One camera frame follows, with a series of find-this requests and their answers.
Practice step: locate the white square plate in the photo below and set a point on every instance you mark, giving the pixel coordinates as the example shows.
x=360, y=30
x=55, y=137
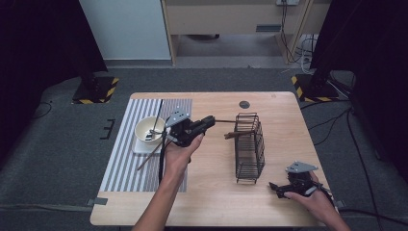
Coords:
x=141, y=148

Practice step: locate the cream bowl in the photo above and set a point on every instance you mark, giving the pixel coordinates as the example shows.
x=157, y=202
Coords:
x=142, y=128

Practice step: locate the person's right hand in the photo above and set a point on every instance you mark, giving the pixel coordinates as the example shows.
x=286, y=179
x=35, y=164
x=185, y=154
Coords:
x=319, y=205

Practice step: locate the white power strip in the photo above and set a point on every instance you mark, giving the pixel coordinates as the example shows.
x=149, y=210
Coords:
x=287, y=2

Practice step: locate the grey tape piece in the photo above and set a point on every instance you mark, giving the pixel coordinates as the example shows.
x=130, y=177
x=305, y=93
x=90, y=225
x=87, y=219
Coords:
x=97, y=201
x=340, y=203

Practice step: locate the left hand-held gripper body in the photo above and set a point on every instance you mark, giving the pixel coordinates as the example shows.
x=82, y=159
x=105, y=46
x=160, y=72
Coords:
x=183, y=133

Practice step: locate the brown wooden chopstick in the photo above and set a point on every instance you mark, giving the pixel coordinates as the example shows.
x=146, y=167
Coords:
x=234, y=133
x=149, y=156
x=229, y=136
x=226, y=121

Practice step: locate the black stand with striped base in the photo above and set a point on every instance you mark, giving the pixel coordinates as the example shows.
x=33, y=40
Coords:
x=96, y=89
x=316, y=88

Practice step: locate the person's left hand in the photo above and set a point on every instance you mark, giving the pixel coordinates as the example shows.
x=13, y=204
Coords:
x=178, y=160

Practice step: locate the dark curtain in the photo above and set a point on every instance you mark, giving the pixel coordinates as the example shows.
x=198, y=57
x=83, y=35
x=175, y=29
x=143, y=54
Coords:
x=375, y=64
x=38, y=48

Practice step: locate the grey rectangular desk label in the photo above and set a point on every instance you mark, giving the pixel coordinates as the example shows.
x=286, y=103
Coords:
x=268, y=28

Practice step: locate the grey striped placemat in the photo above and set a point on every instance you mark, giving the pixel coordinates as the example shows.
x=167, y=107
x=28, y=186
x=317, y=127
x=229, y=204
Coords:
x=128, y=174

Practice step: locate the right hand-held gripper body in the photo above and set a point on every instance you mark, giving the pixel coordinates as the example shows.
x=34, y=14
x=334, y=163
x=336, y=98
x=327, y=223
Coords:
x=300, y=183

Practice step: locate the white panel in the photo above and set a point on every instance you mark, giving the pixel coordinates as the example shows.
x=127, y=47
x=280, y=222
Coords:
x=125, y=29

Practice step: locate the light wooden desk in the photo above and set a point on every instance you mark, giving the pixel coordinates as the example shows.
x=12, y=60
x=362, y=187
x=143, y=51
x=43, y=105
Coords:
x=224, y=17

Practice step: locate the round grey table grommet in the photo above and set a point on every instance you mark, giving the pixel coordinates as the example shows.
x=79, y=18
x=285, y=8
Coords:
x=244, y=104

